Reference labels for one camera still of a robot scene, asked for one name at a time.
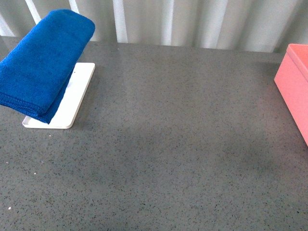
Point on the white towel rack with wooden bars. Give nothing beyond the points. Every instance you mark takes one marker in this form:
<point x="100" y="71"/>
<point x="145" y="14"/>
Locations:
<point x="71" y="102"/>

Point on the pink plastic box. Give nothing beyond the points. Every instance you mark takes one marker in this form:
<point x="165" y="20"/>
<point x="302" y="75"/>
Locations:
<point x="292" y="82"/>

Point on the blue microfiber towel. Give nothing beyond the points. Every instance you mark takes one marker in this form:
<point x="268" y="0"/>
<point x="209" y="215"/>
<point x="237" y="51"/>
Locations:
<point x="35" y="74"/>

